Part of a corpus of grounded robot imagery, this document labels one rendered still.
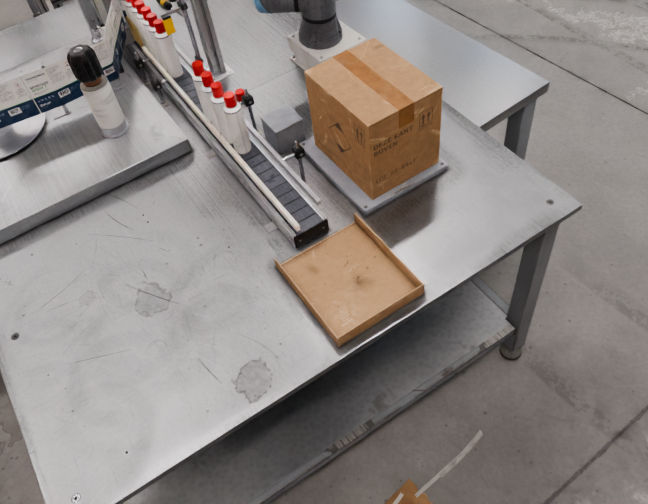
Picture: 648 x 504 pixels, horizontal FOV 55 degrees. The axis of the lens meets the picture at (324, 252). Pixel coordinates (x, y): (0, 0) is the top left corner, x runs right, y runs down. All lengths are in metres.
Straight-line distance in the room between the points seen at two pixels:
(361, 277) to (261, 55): 1.08
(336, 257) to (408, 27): 1.09
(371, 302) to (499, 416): 0.93
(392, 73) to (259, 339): 0.78
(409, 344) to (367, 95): 0.93
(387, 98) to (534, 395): 1.26
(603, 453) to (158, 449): 1.50
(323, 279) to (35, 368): 0.75
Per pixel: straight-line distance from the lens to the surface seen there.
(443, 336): 2.23
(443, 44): 2.36
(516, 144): 2.33
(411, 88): 1.68
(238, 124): 1.84
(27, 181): 2.12
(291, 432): 2.10
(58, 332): 1.76
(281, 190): 1.78
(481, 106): 2.09
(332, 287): 1.60
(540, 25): 4.04
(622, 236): 2.91
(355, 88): 1.69
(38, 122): 2.31
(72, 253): 1.91
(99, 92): 2.03
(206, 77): 1.89
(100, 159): 2.07
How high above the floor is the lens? 2.14
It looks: 51 degrees down
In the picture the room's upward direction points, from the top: 10 degrees counter-clockwise
